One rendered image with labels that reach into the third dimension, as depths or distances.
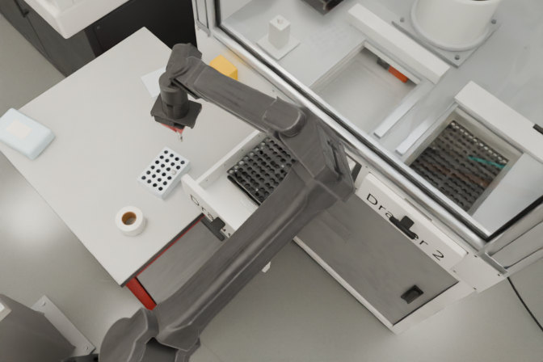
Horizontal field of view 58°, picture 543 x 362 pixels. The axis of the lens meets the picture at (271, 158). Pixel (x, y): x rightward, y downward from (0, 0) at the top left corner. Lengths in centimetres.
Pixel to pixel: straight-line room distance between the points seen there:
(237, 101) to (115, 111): 76
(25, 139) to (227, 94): 78
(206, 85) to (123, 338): 46
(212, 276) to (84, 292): 150
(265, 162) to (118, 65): 62
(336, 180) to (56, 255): 172
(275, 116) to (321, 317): 145
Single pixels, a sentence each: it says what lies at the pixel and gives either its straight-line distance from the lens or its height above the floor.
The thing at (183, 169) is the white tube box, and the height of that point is 80.
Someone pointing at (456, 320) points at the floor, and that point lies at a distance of 219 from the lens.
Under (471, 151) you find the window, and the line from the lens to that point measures 99.
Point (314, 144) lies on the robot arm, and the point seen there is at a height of 145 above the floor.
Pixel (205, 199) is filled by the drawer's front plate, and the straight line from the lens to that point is 117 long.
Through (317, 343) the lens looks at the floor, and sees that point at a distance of 203.
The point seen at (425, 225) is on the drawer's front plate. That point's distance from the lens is 121.
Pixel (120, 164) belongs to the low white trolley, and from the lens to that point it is 144.
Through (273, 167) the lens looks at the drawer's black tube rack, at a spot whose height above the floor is 90.
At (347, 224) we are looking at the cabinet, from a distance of 158.
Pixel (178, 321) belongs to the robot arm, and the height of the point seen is 132.
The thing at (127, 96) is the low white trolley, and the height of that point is 76.
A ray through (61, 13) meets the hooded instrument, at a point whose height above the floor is 90.
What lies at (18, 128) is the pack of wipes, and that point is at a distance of 153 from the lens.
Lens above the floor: 200
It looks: 62 degrees down
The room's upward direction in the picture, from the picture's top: 5 degrees clockwise
